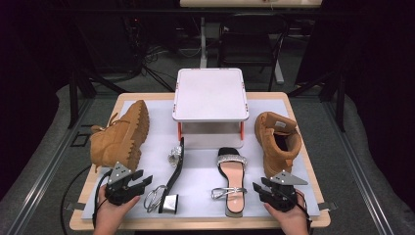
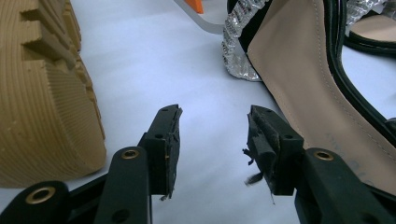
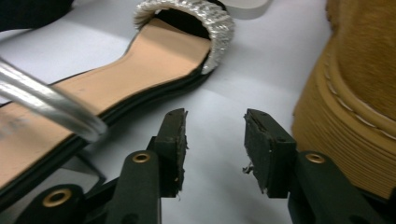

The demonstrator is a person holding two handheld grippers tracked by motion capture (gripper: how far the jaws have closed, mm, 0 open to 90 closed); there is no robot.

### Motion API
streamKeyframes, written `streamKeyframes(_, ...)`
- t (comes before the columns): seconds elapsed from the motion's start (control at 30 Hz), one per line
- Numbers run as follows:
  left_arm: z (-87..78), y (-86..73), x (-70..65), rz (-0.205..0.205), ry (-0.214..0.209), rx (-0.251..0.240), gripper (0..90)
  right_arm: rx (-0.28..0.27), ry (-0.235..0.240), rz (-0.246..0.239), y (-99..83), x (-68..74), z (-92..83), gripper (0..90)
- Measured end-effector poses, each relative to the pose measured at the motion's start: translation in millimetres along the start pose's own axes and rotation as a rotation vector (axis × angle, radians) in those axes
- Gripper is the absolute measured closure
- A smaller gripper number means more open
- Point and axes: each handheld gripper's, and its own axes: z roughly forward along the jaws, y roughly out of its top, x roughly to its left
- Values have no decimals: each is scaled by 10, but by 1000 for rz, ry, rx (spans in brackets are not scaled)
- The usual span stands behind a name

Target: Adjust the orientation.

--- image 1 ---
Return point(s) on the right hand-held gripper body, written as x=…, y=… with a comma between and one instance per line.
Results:
x=280, y=196

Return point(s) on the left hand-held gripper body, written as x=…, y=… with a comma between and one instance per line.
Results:
x=119, y=191

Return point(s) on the tan suede lace-up boot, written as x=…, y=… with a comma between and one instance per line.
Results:
x=270, y=147
x=117, y=140

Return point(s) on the white shoe rack orange posts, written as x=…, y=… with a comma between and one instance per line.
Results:
x=210, y=94

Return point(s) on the person's left hand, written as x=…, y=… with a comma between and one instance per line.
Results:
x=109, y=217

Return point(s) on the person's right hand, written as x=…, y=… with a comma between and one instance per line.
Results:
x=290, y=222

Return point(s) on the metal table clamp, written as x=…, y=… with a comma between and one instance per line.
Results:
x=75, y=206
x=328, y=206

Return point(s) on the black metal stand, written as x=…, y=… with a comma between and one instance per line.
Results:
x=73, y=98
x=341, y=104

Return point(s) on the black chair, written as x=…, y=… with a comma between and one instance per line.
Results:
x=248, y=49

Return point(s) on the desk with white legs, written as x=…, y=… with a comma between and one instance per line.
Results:
x=228, y=3

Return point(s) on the aluminium floor rail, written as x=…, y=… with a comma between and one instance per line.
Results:
x=359, y=166
x=49, y=166

